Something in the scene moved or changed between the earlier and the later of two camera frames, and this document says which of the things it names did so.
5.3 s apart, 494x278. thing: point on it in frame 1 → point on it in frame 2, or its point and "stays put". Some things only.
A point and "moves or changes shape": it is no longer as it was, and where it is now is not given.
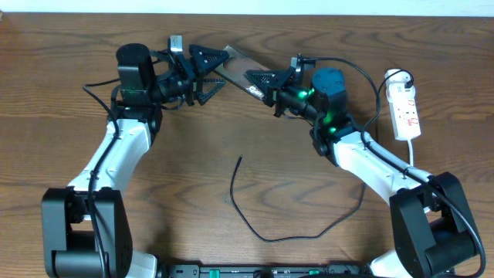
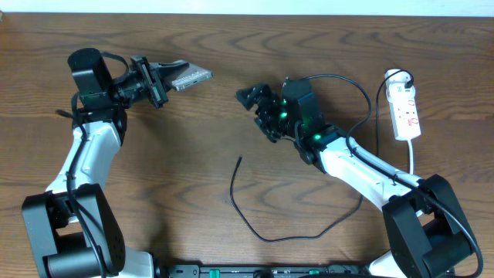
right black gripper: x=276 y=83 → x=272 y=100
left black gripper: x=193 y=82 → x=156 y=76
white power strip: x=400 y=94 stays put
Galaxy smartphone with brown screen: x=234 y=68 moves or changes shape
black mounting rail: x=229 y=270 stays put
